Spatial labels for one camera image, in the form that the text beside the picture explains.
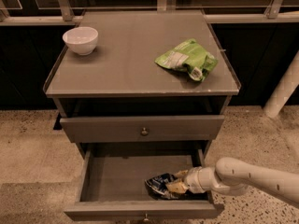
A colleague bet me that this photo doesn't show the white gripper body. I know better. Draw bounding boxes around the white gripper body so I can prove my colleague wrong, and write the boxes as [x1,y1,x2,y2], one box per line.
[183,167,205,194]

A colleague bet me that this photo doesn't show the blue chip bag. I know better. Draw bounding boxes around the blue chip bag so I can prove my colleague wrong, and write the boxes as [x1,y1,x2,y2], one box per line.
[145,173,186,200]

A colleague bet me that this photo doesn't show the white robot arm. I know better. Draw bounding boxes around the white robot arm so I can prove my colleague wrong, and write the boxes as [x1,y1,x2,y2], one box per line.
[166,157,299,208]

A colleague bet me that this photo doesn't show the brass middle drawer knob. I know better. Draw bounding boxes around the brass middle drawer knob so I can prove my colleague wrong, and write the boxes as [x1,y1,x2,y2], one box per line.
[143,214,150,223]

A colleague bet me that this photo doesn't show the brass drawer knob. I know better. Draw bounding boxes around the brass drawer knob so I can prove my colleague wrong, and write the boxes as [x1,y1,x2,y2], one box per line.
[143,214,150,223]
[140,127,149,136]

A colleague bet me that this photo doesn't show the brass top drawer knob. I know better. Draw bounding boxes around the brass top drawer knob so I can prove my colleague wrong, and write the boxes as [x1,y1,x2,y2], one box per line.
[140,127,149,136]

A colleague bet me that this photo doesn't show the open grey middle drawer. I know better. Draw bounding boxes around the open grey middle drawer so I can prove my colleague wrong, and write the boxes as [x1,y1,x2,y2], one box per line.
[64,148,223,221]

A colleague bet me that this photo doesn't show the closed grey top drawer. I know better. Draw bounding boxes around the closed grey top drawer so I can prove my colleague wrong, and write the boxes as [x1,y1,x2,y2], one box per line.
[60,115,224,143]

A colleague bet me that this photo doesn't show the grey drawer cabinet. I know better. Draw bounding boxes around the grey drawer cabinet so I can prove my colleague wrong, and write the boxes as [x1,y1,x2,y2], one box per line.
[42,10,242,224]

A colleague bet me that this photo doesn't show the green chip bag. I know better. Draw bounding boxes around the green chip bag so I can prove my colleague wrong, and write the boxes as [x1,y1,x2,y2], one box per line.
[155,38,218,82]

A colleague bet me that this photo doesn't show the white ceramic bowl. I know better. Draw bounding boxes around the white ceramic bowl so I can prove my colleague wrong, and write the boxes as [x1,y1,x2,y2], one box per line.
[63,26,98,55]

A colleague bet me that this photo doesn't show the metal railing frame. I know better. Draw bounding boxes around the metal railing frame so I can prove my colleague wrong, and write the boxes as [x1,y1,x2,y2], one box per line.
[0,0,299,25]

